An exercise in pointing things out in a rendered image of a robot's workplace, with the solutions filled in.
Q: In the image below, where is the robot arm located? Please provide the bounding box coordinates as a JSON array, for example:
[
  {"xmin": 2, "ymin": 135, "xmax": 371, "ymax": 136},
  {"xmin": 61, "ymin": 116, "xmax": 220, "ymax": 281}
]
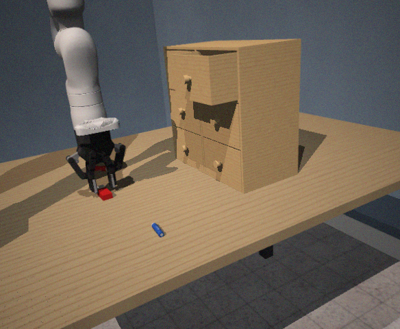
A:
[{"xmin": 47, "ymin": 0, "xmax": 120, "ymax": 136}]

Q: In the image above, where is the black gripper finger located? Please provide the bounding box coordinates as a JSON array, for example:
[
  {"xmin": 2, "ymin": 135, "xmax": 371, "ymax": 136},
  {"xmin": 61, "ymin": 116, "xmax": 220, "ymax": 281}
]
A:
[
  {"xmin": 101, "ymin": 143, "xmax": 125, "ymax": 188},
  {"xmin": 66, "ymin": 151, "xmax": 98, "ymax": 194}
]

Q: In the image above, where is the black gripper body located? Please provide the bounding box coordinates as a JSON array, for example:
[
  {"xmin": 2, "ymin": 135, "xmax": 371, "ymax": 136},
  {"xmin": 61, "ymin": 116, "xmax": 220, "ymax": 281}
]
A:
[{"xmin": 75, "ymin": 131, "xmax": 114, "ymax": 165}]

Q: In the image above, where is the blue aaa battery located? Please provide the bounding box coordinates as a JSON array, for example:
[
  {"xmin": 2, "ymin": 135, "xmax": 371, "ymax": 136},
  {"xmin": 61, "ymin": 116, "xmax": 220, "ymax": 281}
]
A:
[{"xmin": 151, "ymin": 223, "xmax": 164, "ymax": 237}]

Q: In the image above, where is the red rectangular block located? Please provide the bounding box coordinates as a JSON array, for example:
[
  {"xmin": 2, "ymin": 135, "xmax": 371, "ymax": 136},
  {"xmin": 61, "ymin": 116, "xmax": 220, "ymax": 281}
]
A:
[{"xmin": 97, "ymin": 185, "xmax": 113, "ymax": 201}]

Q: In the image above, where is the small wooden chest of drawers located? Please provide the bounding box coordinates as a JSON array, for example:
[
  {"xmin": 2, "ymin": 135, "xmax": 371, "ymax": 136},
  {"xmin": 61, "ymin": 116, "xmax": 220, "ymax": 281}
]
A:
[{"xmin": 163, "ymin": 39, "xmax": 301, "ymax": 194}]

